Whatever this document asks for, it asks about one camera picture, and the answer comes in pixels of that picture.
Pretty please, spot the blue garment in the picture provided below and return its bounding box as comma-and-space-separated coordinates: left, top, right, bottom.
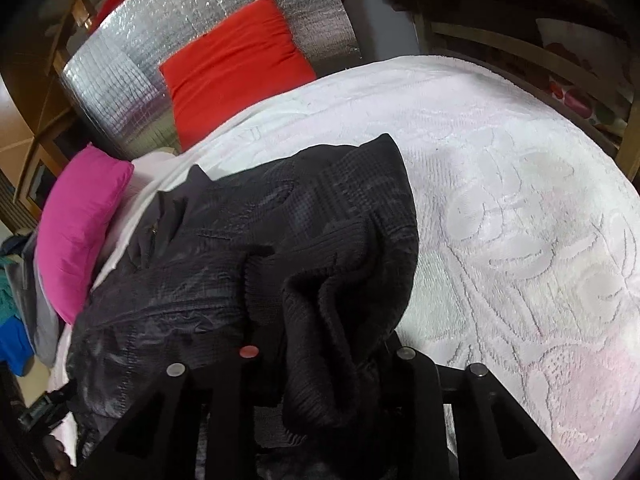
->
0, 316, 34, 377

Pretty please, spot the black jacket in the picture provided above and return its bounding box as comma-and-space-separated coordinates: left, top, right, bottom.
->
67, 134, 419, 479

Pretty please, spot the magenta pillow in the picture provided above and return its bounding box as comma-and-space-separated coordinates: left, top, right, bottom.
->
35, 145, 134, 325

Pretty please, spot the red pillow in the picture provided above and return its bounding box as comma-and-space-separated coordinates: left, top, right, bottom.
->
160, 0, 316, 151

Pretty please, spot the white embossed bed blanket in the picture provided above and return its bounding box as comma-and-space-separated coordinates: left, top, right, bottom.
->
46, 54, 640, 480

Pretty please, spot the grey garment pile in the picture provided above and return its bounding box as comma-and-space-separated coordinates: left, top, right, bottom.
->
6, 232, 64, 368

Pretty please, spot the silver foil insulation mat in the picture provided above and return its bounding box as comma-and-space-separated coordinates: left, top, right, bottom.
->
60, 0, 364, 162

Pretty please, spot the teal garment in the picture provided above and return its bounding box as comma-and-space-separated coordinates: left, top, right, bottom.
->
0, 257, 20, 325

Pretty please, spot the brown wooden cabinet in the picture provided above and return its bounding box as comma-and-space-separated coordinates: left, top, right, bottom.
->
1, 75, 78, 220

